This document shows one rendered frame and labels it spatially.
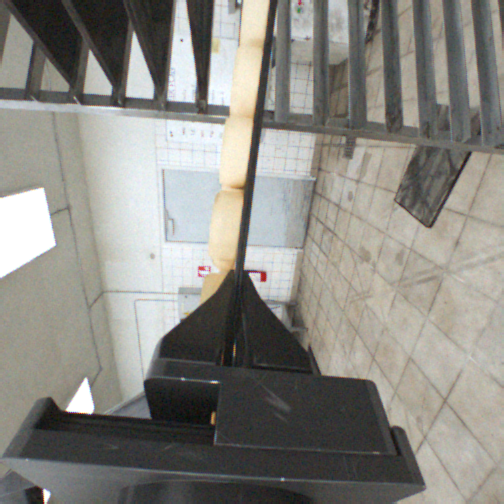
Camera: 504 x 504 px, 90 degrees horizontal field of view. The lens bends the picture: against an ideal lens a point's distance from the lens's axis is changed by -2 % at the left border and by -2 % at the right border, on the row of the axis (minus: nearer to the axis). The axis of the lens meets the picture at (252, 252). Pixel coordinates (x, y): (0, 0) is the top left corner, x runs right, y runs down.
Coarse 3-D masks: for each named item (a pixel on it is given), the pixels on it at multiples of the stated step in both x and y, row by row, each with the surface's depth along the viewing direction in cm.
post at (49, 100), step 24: (0, 96) 53; (48, 96) 54; (96, 96) 55; (192, 120) 59; (216, 120) 59; (264, 120) 59; (288, 120) 59; (336, 120) 60; (432, 144) 65; (456, 144) 64; (480, 144) 64
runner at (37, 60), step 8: (32, 48) 54; (32, 56) 54; (40, 56) 53; (32, 64) 52; (40, 64) 53; (32, 72) 51; (40, 72) 54; (32, 80) 52; (40, 80) 54; (32, 88) 52; (40, 88) 54; (24, 96) 53; (32, 96) 52
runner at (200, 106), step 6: (210, 36) 56; (210, 42) 56; (210, 48) 56; (210, 54) 56; (210, 60) 57; (210, 66) 58; (198, 96) 57; (198, 102) 57; (204, 102) 57; (198, 108) 57; (204, 108) 57; (198, 114) 57; (204, 114) 57
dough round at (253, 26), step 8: (248, 0) 18; (256, 0) 18; (264, 0) 18; (248, 8) 18; (256, 8) 18; (264, 8) 18; (248, 16) 18; (256, 16) 18; (264, 16) 18; (248, 24) 19; (256, 24) 19; (264, 24) 19; (240, 32) 19; (248, 32) 19; (256, 32) 19; (264, 32) 19; (240, 40) 20; (248, 40) 19; (256, 40) 19; (264, 40) 20
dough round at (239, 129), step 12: (228, 120) 17; (240, 120) 17; (252, 120) 17; (228, 132) 17; (240, 132) 17; (228, 144) 17; (240, 144) 17; (228, 156) 17; (240, 156) 17; (228, 168) 17; (240, 168) 17; (228, 180) 18; (240, 180) 18
